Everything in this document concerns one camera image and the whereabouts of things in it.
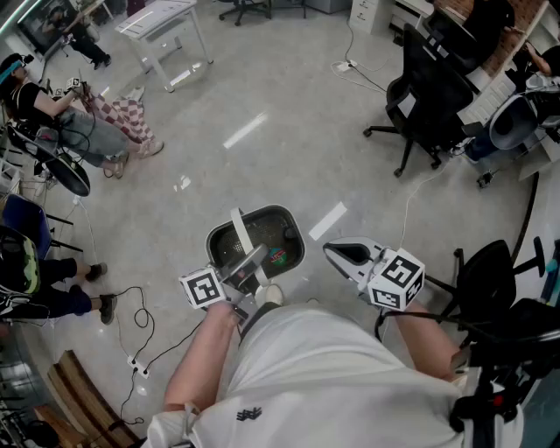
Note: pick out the black office chair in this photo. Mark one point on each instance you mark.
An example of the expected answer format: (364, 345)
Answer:
(242, 9)
(490, 280)
(431, 87)

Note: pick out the white table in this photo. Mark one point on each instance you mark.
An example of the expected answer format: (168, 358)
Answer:
(153, 17)

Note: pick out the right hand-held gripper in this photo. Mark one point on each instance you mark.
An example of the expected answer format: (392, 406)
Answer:
(396, 271)

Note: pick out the black mounted device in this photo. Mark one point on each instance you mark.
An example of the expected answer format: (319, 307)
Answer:
(494, 394)

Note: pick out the person's left forearm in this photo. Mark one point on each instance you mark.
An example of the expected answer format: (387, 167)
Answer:
(197, 354)

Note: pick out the grey office chair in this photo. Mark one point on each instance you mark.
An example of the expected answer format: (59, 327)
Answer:
(512, 118)

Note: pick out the blue chair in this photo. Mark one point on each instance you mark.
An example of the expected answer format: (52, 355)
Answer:
(24, 219)

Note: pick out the white desk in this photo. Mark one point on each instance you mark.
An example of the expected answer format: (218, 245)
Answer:
(494, 92)

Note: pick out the white metal cabinet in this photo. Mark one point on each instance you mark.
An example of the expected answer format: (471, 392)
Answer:
(372, 13)

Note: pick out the white power strip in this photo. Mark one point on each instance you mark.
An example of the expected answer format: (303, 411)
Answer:
(137, 366)
(343, 65)

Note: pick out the person's right forearm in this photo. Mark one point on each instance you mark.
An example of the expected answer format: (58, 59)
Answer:
(429, 341)

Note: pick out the grey trash bin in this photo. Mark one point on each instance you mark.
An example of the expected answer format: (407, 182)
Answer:
(267, 225)

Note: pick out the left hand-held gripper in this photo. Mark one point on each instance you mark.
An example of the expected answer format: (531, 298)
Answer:
(201, 289)

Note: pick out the wooden bench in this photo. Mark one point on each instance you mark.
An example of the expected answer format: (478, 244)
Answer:
(87, 402)

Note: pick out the person's white shirt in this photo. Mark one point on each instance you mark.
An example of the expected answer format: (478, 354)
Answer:
(315, 385)

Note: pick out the red white checked cloth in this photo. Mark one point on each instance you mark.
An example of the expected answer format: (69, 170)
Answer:
(127, 116)

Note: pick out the black round seat chair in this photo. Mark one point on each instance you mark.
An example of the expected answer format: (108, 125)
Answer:
(70, 175)

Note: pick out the red teal round object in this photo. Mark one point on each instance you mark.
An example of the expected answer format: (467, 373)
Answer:
(277, 257)

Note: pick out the person's white shoe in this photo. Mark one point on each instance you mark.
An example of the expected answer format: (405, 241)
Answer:
(274, 294)

